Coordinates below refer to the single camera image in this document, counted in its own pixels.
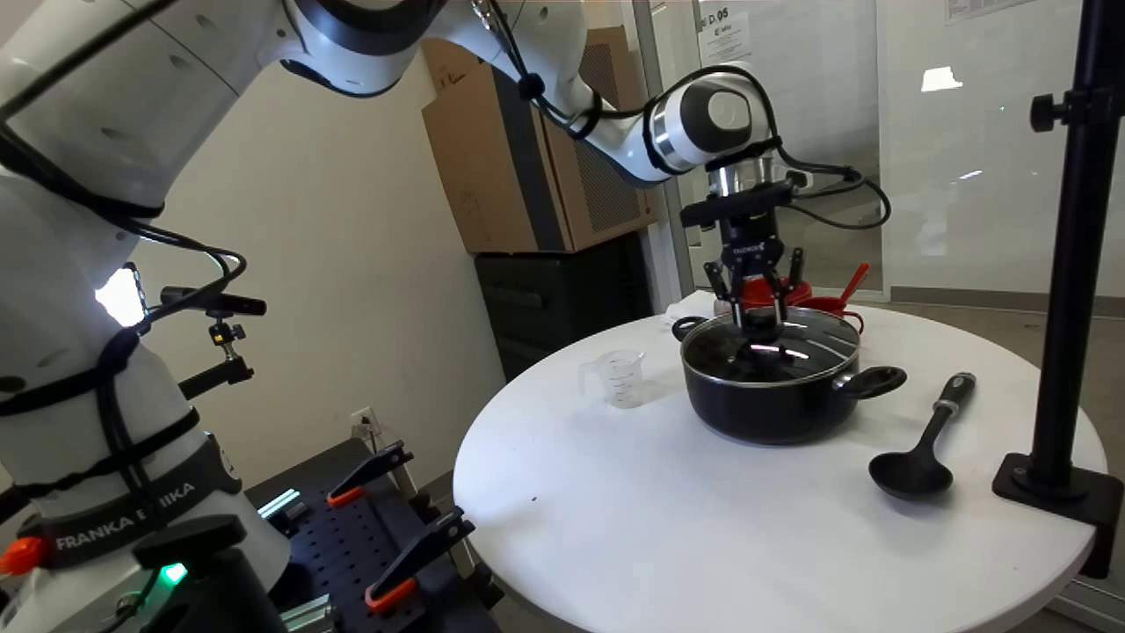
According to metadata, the clear plastic measuring cup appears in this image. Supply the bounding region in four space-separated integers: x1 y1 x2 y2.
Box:
583 346 653 407

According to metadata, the black camera stand pole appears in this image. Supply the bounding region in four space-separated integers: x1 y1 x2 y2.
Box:
990 0 1125 581

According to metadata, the black perforated workbench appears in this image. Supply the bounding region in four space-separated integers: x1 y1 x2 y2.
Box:
238 437 508 633

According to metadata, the black plastic spoon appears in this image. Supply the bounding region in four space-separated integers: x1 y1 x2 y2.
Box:
868 370 981 498

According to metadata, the black clamp with orange tip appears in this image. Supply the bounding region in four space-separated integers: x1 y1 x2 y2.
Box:
322 439 415 509
361 506 477 615

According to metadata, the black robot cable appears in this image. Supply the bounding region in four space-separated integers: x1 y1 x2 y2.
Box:
467 0 893 232

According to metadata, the glass lid with black knob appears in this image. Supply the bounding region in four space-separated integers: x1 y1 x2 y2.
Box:
677 313 868 382

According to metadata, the brown cardboard box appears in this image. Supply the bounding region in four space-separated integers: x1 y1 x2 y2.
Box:
417 29 665 258

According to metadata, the black camera on clamp mount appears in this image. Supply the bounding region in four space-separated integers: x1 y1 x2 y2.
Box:
156 281 270 401

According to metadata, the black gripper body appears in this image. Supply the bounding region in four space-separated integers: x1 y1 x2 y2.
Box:
714 213 790 285

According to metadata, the black storage cabinet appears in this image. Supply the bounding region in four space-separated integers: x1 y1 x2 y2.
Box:
472 232 662 379

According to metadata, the black pot with handles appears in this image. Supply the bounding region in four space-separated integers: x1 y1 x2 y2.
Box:
667 308 912 445

